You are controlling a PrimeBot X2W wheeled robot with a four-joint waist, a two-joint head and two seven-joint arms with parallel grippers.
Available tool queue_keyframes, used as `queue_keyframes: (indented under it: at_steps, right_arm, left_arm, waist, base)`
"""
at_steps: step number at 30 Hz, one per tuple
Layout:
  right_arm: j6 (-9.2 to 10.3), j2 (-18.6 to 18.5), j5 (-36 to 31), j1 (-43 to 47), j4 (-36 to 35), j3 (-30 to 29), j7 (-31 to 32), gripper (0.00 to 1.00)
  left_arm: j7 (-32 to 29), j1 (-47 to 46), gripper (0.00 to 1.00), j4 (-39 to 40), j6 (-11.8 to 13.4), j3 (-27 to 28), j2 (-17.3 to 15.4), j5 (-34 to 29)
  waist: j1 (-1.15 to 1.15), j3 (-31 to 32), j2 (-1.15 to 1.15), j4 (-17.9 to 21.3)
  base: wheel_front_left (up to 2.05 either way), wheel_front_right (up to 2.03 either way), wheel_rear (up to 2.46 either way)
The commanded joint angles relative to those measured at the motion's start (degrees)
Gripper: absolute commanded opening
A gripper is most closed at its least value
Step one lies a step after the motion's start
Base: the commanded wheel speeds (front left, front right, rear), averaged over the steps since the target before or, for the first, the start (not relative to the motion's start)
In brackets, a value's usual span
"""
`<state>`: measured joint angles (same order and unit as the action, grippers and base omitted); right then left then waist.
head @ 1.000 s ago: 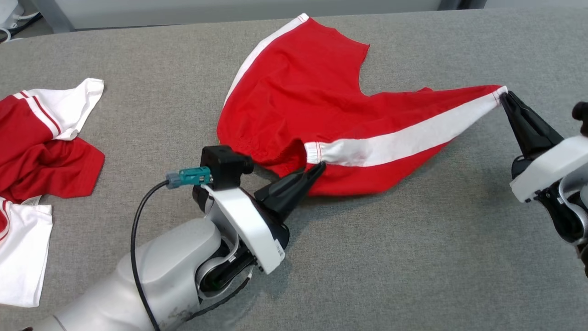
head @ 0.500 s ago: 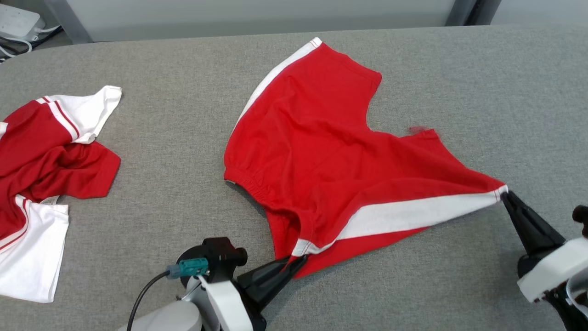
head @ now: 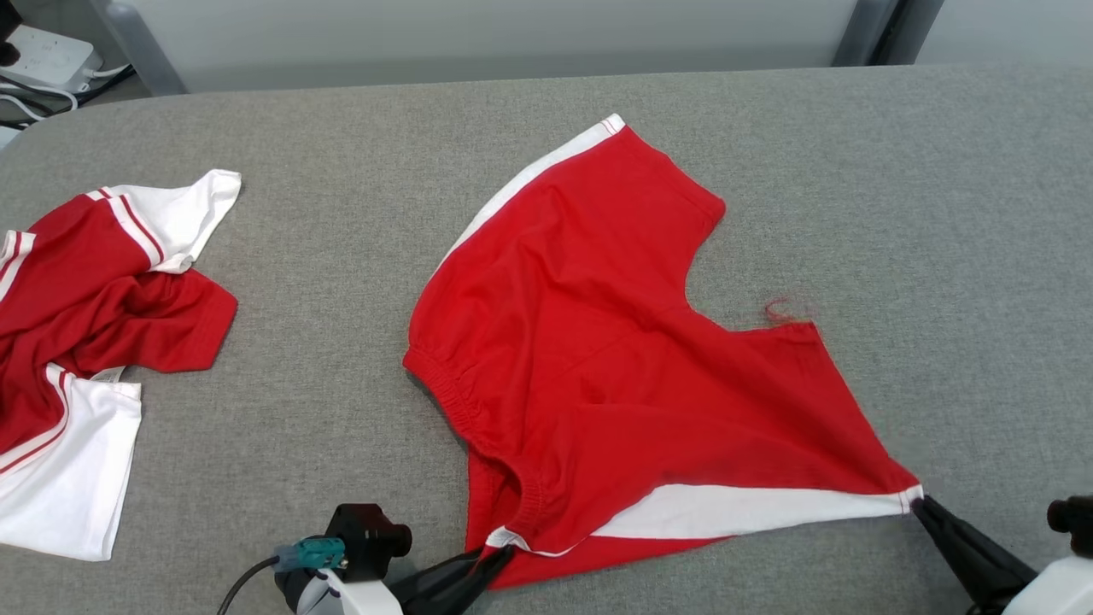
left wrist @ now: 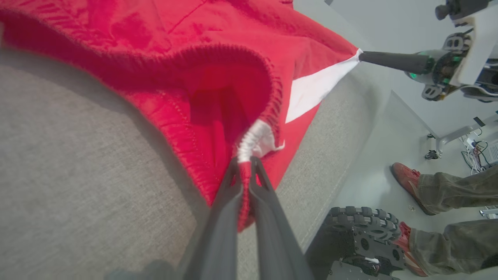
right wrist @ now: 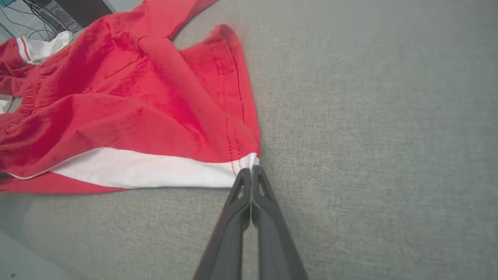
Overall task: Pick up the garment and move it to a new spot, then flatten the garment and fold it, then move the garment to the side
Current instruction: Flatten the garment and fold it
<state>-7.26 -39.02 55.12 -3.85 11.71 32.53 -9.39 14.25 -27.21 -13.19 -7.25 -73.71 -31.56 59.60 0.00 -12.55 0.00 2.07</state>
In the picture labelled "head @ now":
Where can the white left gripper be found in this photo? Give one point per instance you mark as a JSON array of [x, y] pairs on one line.
[[359, 600]]

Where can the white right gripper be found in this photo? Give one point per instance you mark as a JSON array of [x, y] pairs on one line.
[[1055, 589]]

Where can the red shorts white side panels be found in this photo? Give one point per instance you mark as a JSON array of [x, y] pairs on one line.
[[615, 367]]

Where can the red shirt white striped sleeves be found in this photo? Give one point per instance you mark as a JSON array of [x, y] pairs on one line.
[[85, 290]]

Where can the white partition panel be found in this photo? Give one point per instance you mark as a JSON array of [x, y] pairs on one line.
[[512, 38], [1008, 30]]

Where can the white power strip with plugs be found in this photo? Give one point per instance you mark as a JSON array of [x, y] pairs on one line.
[[47, 55]]

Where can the black power adapter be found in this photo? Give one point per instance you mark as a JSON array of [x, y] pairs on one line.
[[8, 43]]

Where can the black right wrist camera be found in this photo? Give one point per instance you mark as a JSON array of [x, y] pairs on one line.
[[1074, 523]]

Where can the grey partition post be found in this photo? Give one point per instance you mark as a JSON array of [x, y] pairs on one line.
[[871, 30], [141, 43]]

